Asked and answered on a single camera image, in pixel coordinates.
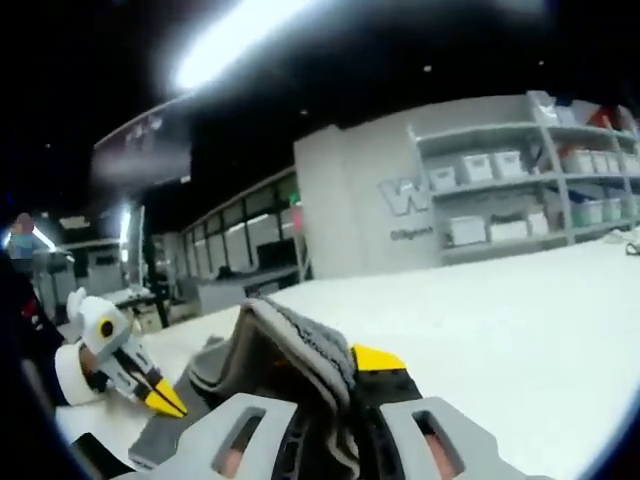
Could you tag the grey towel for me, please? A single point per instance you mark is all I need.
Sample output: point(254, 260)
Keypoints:
point(280, 350)

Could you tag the person's left hand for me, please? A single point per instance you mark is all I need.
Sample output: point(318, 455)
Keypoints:
point(95, 372)

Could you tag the person's black shirt torso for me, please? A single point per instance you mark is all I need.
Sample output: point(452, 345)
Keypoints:
point(30, 350)

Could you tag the grey counter cabinet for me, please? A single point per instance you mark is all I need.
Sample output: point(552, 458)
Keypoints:
point(235, 292)

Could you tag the black monitor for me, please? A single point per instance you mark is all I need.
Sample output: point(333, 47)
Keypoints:
point(275, 254)

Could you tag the dark hanging display screen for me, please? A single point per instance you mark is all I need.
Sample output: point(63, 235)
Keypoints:
point(140, 150)

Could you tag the red hanging sign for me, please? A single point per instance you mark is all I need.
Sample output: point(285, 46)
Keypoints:
point(297, 220)

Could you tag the rows of white storage bins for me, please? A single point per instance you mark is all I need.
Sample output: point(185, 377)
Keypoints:
point(475, 167)

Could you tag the grey metal shelving unit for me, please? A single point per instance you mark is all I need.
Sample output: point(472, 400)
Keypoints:
point(552, 165)

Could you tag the long ceiling light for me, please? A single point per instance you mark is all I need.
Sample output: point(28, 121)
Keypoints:
point(225, 50)

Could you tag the upright lit frame panel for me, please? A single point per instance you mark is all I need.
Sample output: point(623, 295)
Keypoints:
point(125, 227)

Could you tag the glass partition wall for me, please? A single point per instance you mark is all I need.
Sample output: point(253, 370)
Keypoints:
point(235, 230)

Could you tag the white raised wall lettering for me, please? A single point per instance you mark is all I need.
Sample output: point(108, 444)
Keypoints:
point(400, 200)

